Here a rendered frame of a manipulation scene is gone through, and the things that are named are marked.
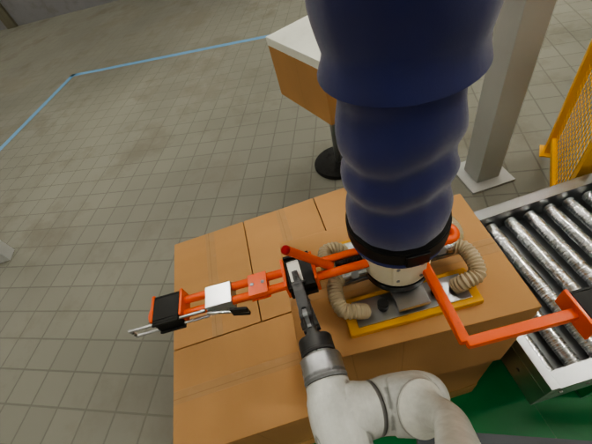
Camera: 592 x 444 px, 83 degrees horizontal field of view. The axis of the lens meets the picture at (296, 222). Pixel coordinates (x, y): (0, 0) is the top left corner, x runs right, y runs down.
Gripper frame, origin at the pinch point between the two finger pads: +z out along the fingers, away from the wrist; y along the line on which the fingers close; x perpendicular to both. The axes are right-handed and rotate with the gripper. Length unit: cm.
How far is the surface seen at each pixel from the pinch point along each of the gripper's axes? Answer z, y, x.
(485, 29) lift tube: -11, -54, 31
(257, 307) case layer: 28, 58, -24
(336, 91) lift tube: -5, -49, 15
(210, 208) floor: 158, 114, -61
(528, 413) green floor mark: -34, 112, 73
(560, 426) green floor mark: -42, 112, 82
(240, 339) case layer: 16, 58, -34
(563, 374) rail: -31, 53, 67
